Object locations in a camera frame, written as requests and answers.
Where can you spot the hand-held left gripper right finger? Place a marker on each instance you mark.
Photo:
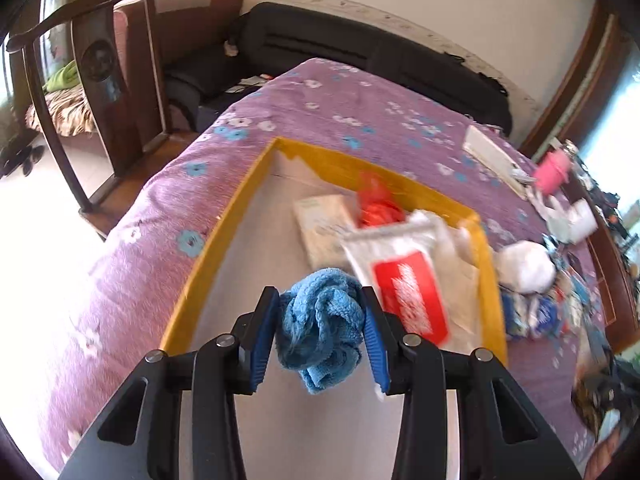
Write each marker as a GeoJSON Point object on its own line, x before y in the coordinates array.
{"type": "Point", "coordinates": [376, 342]}

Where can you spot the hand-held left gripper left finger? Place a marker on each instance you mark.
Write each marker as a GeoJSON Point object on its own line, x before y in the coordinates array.
{"type": "Point", "coordinates": [265, 342]}

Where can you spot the blue towel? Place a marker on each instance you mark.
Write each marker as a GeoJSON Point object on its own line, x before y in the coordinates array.
{"type": "Point", "coordinates": [320, 320]}

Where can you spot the yellow cardboard box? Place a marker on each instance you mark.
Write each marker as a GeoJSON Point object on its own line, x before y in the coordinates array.
{"type": "Point", "coordinates": [235, 280]}

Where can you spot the white packet with red label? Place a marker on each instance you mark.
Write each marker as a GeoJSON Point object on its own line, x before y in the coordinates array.
{"type": "Point", "coordinates": [410, 285]}

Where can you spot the white plastic bag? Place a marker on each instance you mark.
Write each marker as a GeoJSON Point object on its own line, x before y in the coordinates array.
{"type": "Point", "coordinates": [465, 280]}

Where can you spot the beige tissue pack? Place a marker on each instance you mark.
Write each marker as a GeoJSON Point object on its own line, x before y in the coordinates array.
{"type": "Point", "coordinates": [320, 225]}

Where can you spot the red plastic bag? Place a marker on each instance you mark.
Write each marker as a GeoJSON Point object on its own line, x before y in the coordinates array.
{"type": "Point", "coordinates": [377, 210]}

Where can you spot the white crumpled bag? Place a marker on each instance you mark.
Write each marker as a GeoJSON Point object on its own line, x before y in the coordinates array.
{"type": "Point", "coordinates": [525, 266]}

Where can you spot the white glove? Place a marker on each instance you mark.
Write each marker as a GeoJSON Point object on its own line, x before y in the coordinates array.
{"type": "Point", "coordinates": [550, 212]}

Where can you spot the white notebook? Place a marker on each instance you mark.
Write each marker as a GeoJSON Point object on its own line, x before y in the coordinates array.
{"type": "Point", "coordinates": [490, 152]}

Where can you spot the white plastic jar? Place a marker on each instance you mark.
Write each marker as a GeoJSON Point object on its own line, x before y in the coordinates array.
{"type": "Point", "coordinates": [582, 220]}

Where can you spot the pink bottle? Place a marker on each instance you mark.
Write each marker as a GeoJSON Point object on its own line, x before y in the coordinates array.
{"type": "Point", "coordinates": [552, 172]}

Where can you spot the wooden sideboard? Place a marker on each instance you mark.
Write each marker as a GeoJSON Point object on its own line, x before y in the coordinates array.
{"type": "Point", "coordinates": [620, 280]}

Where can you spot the black shoe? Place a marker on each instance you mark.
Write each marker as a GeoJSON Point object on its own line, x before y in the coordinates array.
{"type": "Point", "coordinates": [11, 159]}
{"type": "Point", "coordinates": [34, 156]}

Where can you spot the leopard print cushion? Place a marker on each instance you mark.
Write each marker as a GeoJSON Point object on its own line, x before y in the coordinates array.
{"type": "Point", "coordinates": [62, 115]}

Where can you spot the black sofa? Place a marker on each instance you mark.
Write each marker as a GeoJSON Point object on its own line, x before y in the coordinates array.
{"type": "Point", "coordinates": [320, 35]}

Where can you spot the brown armchair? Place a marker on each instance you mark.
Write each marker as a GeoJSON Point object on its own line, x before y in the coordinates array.
{"type": "Point", "coordinates": [190, 25]}

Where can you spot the window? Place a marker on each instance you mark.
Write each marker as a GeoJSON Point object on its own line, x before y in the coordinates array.
{"type": "Point", "coordinates": [620, 125]}

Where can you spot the dark wooden chair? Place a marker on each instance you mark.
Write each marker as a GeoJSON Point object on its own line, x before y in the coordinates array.
{"type": "Point", "coordinates": [100, 60]}

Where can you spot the green cloth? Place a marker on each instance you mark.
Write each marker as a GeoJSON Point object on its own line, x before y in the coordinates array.
{"type": "Point", "coordinates": [62, 77]}

